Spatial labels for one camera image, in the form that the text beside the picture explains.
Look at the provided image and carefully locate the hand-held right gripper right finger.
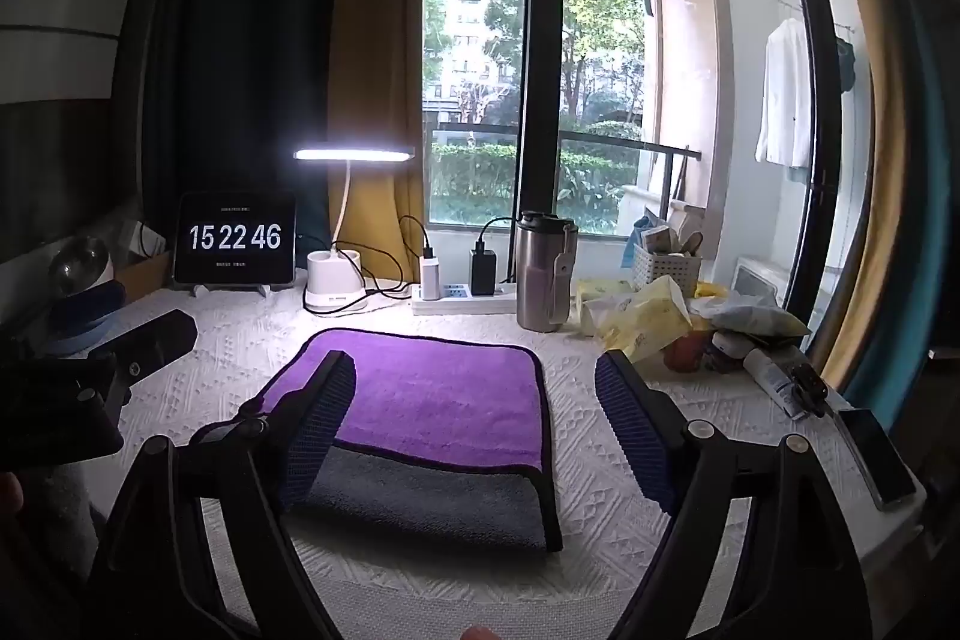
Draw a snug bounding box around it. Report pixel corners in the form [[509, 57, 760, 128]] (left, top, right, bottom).
[[595, 350, 877, 640]]

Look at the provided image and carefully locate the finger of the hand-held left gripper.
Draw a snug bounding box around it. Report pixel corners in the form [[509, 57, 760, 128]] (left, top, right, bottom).
[[90, 309, 200, 387]]

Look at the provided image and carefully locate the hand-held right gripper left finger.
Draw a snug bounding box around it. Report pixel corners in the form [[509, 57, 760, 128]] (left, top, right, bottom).
[[75, 351, 358, 640]]

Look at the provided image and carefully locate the purple towel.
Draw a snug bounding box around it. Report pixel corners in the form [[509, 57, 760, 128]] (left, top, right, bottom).
[[259, 328, 547, 474]]

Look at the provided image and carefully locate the grey towel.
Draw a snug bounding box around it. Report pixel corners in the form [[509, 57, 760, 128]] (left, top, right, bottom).
[[289, 446, 565, 552]]

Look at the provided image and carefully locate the cardboard box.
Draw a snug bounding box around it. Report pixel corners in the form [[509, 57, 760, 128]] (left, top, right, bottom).
[[112, 220, 175, 305]]

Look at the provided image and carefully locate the blue round device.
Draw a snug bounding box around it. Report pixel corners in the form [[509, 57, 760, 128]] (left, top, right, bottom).
[[43, 235, 127, 357]]

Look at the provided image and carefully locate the white tablet stand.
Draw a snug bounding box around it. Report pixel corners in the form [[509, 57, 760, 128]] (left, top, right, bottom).
[[190, 281, 272, 298]]

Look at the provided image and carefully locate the yellow plastic packet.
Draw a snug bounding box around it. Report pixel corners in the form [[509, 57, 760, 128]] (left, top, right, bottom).
[[583, 275, 695, 364]]

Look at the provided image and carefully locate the tablet with clock display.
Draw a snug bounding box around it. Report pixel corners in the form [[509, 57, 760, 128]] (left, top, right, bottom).
[[173, 191, 298, 286]]

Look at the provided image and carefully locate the white desk lamp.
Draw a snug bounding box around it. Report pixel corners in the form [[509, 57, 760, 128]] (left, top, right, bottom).
[[293, 143, 416, 316]]

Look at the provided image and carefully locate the white textured tablecloth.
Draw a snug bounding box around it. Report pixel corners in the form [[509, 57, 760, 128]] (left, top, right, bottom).
[[45, 284, 929, 640]]

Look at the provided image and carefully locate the white tube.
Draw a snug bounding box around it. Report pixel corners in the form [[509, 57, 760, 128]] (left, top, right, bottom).
[[741, 344, 809, 420]]

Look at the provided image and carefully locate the white plastic basket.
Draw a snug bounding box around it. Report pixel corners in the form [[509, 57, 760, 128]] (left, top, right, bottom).
[[631, 242, 704, 299]]

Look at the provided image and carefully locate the white grey plastic packet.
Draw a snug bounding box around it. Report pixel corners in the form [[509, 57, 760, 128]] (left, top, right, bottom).
[[688, 293, 812, 342]]

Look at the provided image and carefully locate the stainless steel tumbler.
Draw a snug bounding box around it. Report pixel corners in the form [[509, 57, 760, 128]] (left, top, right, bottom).
[[514, 210, 579, 333]]

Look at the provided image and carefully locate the white power strip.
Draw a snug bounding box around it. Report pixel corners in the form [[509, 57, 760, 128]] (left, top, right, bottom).
[[410, 281, 520, 316]]

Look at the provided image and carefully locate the white appliance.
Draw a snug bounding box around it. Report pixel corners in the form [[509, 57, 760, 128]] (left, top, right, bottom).
[[730, 255, 793, 313]]

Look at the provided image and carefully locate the black charger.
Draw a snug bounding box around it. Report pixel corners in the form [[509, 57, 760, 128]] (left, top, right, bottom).
[[469, 247, 498, 297]]

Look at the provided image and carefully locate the black smartphone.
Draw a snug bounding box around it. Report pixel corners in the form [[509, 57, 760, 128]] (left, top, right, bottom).
[[835, 407, 919, 513]]

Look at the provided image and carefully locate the balcony railing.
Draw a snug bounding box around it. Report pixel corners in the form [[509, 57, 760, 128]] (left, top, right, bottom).
[[423, 121, 704, 163]]

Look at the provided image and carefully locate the dark curtain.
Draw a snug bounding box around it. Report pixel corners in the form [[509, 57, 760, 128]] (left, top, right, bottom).
[[141, 0, 355, 240]]

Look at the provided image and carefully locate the white hanging shirt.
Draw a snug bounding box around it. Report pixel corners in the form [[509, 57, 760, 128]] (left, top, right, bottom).
[[753, 15, 815, 169]]

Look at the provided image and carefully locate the yellow teal curtain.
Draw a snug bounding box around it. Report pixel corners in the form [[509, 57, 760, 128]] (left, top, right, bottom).
[[799, 0, 960, 420]]

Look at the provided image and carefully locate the teal hanging garment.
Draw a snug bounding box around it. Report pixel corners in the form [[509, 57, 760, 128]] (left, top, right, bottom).
[[835, 35, 858, 94]]

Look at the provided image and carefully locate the black lamp cable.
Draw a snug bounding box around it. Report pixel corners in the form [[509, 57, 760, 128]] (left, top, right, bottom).
[[306, 281, 415, 316]]

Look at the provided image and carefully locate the black charger cable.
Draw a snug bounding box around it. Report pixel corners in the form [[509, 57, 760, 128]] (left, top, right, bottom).
[[478, 217, 527, 253], [397, 215, 434, 260]]

